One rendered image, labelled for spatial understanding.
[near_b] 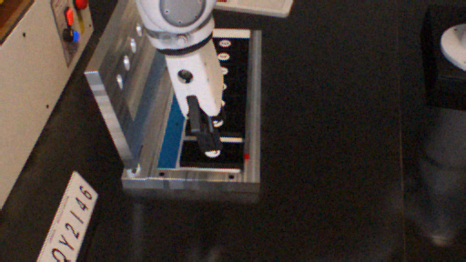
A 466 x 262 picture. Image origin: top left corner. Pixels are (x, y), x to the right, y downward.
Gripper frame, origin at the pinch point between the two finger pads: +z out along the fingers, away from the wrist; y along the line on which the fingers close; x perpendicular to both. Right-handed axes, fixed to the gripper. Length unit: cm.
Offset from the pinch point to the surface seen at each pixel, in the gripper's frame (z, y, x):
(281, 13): 10, 49, -10
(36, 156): 2.4, 0.9, 29.8
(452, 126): 16.8, 11.8, -37.9
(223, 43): 5.1, 31.7, 1.4
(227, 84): 5.6, 18.1, 0.0
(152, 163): 4.2, -2.0, 10.2
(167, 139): 4.7, 3.7, 8.8
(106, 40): -15.3, 2.3, 11.0
